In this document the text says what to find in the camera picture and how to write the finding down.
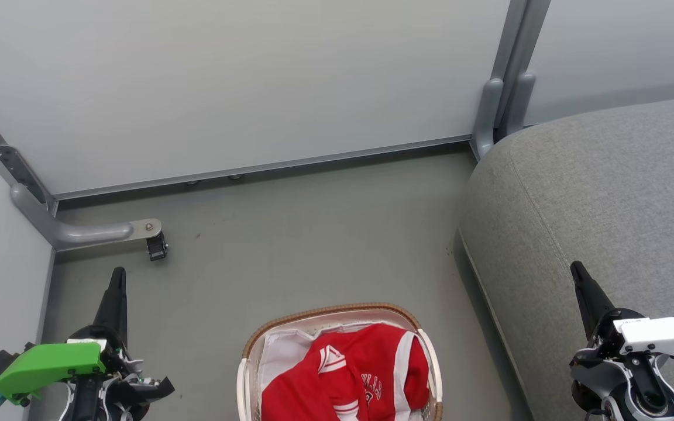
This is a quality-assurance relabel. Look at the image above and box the grey fabric sofa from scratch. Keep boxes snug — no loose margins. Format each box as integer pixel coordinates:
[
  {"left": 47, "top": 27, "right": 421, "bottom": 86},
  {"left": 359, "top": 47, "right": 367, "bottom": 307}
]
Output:
[{"left": 457, "top": 94, "right": 674, "bottom": 421}]

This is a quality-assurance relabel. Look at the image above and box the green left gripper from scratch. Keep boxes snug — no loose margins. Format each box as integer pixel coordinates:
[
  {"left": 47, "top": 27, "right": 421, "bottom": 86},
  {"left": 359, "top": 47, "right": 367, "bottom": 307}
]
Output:
[{"left": 0, "top": 267, "right": 140, "bottom": 407}]

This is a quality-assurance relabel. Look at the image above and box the white laundry basket brown rim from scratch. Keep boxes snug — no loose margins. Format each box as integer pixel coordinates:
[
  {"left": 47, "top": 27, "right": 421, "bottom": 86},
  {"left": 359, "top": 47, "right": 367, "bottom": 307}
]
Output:
[{"left": 236, "top": 302, "right": 444, "bottom": 421}]

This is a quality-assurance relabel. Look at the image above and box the black caster wheel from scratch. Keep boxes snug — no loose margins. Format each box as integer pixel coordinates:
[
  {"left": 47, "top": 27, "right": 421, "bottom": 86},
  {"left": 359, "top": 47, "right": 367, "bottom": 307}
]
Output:
[{"left": 147, "top": 232, "right": 169, "bottom": 261}]

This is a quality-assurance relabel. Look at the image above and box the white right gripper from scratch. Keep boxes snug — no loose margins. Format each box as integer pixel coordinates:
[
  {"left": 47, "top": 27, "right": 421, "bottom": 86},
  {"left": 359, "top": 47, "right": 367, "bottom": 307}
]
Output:
[{"left": 570, "top": 261, "right": 674, "bottom": 375}]

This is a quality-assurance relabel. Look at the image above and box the red white sports jersey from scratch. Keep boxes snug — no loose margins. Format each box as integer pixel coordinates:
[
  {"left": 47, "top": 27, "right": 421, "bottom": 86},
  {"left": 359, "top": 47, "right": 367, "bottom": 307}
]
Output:
[{"left": 261, "top": 323, "right": 431, "bottom": 421}]

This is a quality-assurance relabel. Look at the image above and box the grey partition bottom rail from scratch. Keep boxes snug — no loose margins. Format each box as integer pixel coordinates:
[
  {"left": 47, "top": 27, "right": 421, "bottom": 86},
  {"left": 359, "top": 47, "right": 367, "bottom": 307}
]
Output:
[{"left": 53, "top": 134, "right": 472, "bottom": 201}]

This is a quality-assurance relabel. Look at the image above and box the dark metal hinge plate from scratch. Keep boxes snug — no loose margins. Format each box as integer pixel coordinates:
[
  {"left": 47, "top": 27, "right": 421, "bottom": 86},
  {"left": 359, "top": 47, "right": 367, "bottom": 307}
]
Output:
[{"left": 0, "top": 145, "right": 50, "bottom": 205}]

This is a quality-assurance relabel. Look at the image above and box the grey partition foot with plate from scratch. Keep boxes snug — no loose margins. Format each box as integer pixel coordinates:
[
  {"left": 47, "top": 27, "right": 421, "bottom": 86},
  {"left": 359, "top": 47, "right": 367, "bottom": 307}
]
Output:
[{"left": 11, "top": 182, "right": 163, "bottom": 252}]

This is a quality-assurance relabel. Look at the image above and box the white basket liner bag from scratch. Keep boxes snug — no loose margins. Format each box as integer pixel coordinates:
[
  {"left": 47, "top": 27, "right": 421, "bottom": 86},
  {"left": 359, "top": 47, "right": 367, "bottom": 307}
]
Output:
[{"left": 258, "top": 322, "right": 425, "bottom": 421}]

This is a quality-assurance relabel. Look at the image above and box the grey rounded partition foot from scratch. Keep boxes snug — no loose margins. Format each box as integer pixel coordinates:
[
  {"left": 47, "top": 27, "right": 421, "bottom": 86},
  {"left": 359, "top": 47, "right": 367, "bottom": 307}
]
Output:
[
  {"left": 504, "top": 71, "right": 537, "bottom": 139},
  {"left": 470, "top": 78, "right": 505, "bottom": 160}
]

